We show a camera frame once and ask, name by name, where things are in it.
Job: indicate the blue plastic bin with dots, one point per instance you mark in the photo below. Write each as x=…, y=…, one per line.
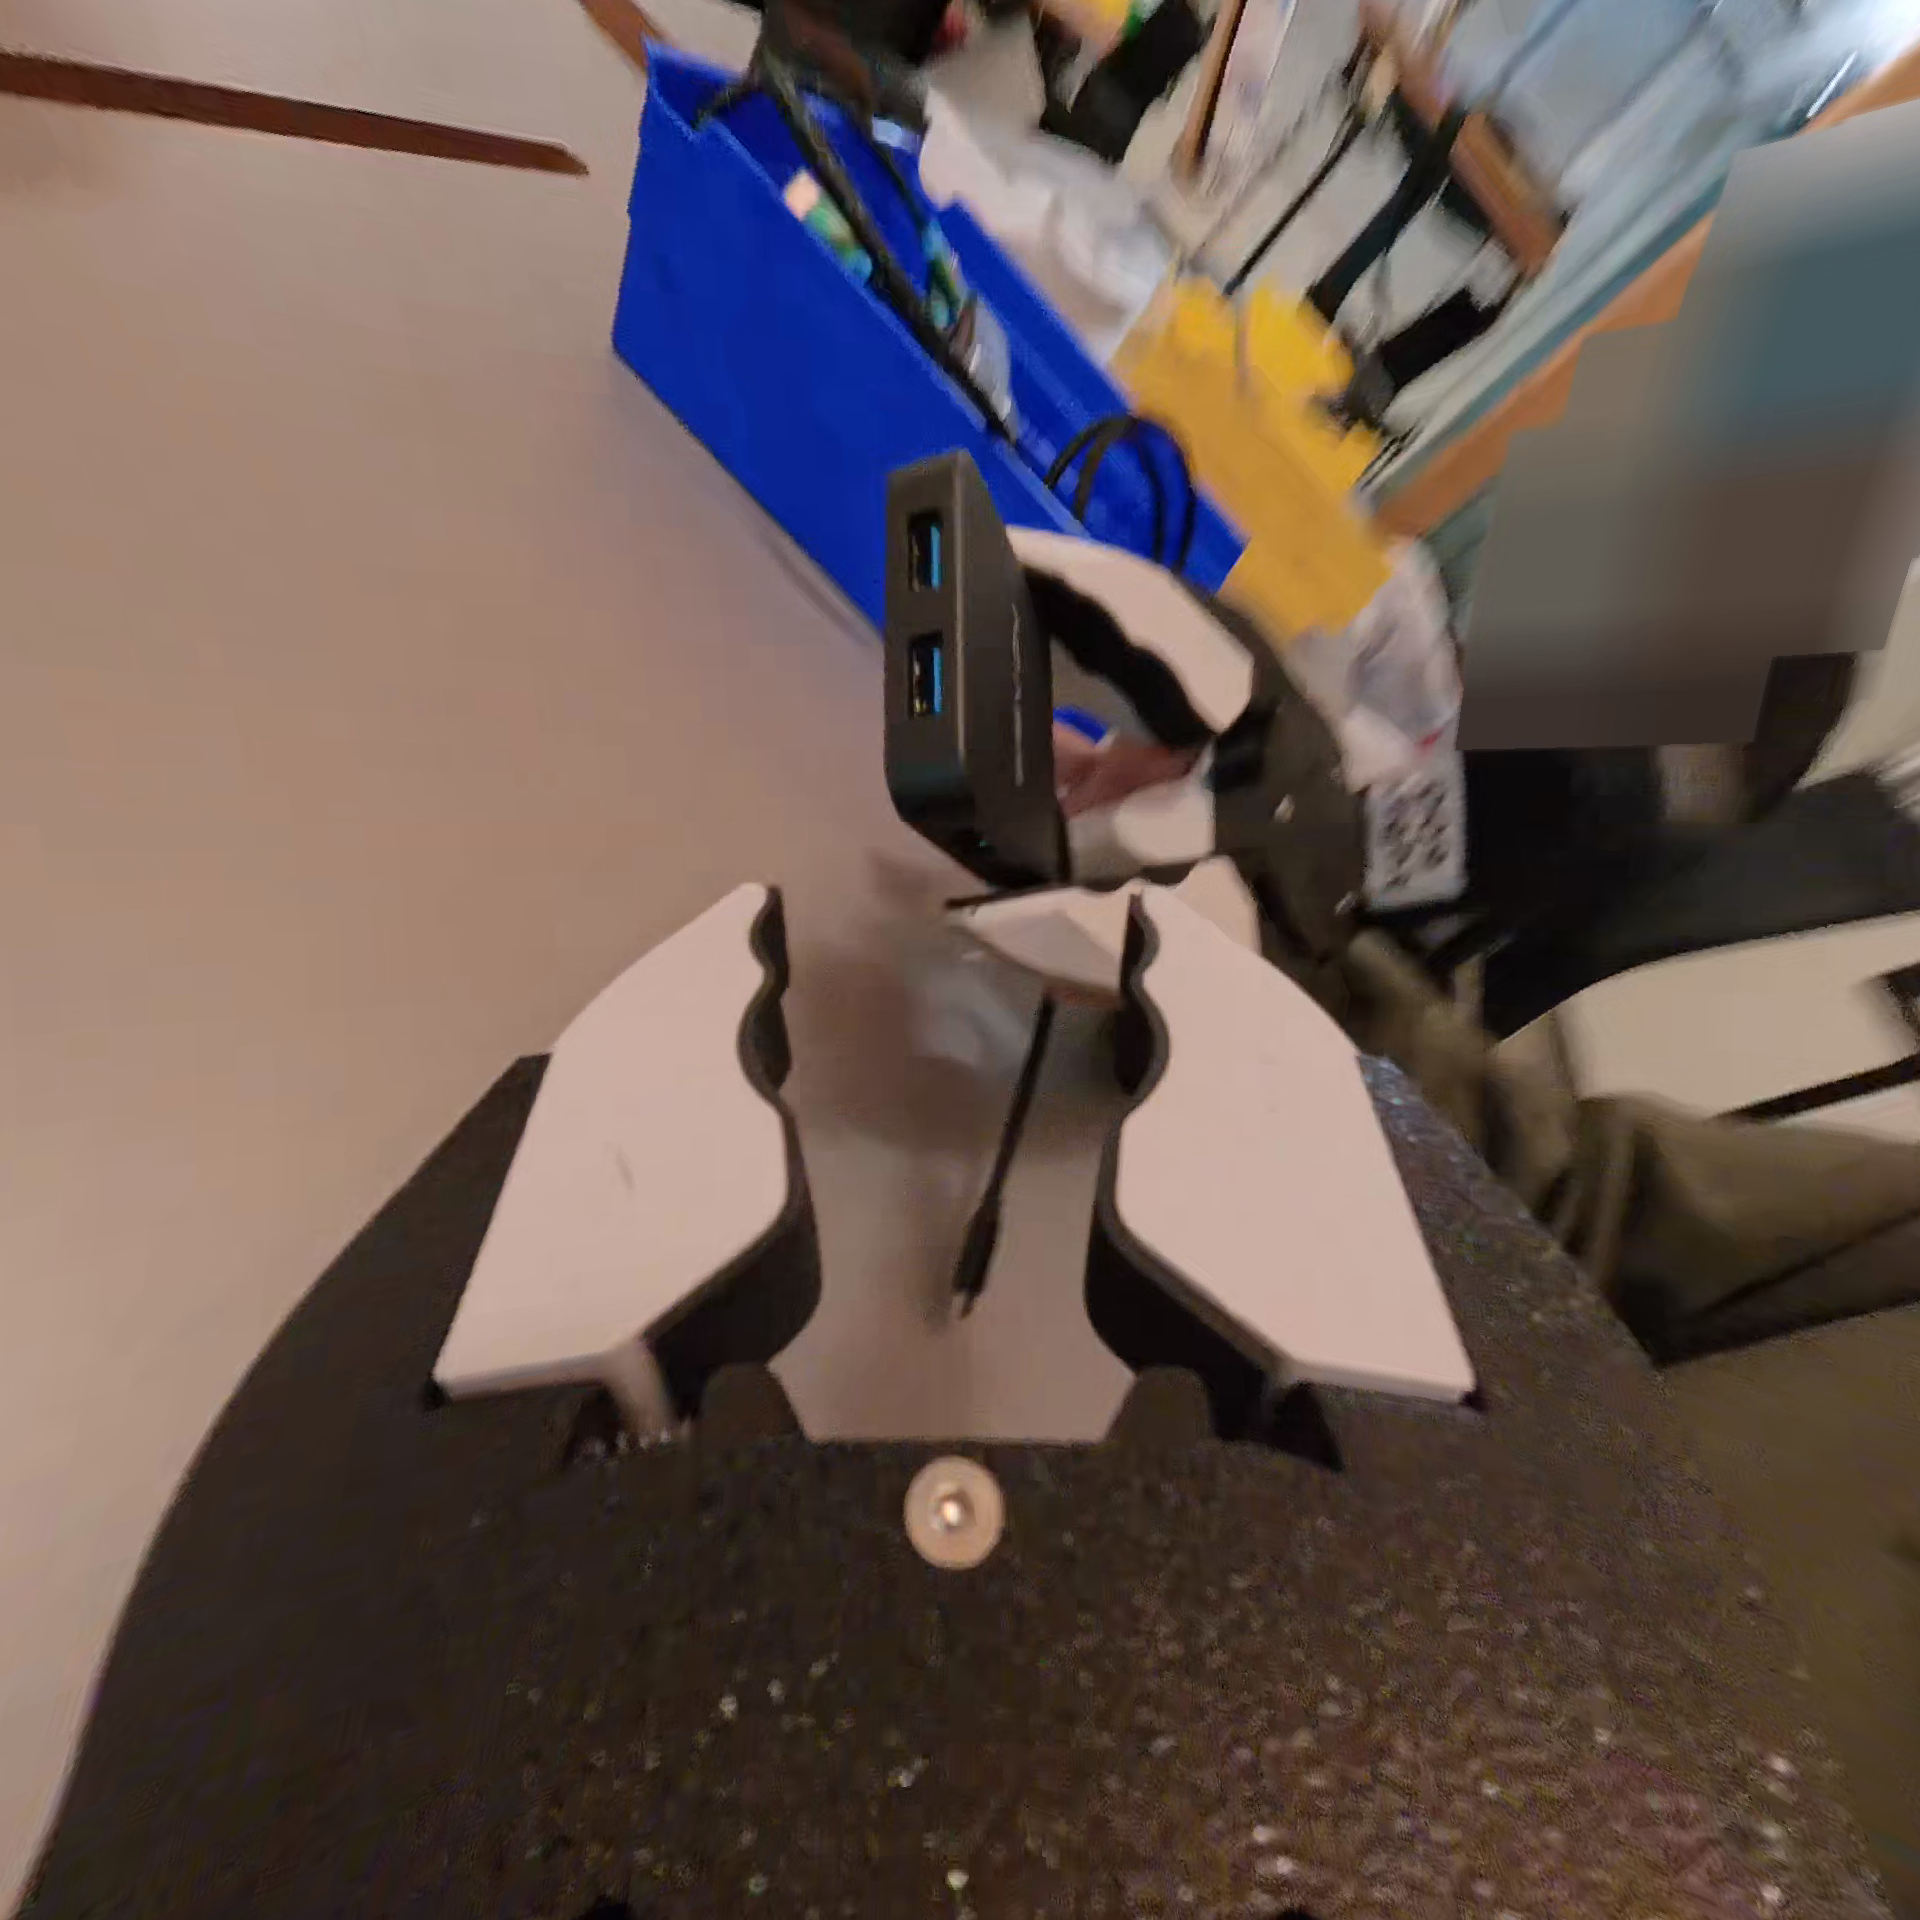
x=749, y=344

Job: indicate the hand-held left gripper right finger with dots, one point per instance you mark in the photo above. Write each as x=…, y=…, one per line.
x=1274, y=1201

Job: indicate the yellow box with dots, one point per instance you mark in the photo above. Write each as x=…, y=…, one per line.
x=1260, y=434

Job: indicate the black usb hub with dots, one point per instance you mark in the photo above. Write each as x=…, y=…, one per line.
x=973, y=690

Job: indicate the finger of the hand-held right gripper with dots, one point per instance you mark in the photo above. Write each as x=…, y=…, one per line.
x=1049, y=937
x=1185, y=644

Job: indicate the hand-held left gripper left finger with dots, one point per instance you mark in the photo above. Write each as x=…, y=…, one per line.
x=630, y=1168

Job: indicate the clear plastic bag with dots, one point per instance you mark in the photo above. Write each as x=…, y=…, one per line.
x=1395, y=660

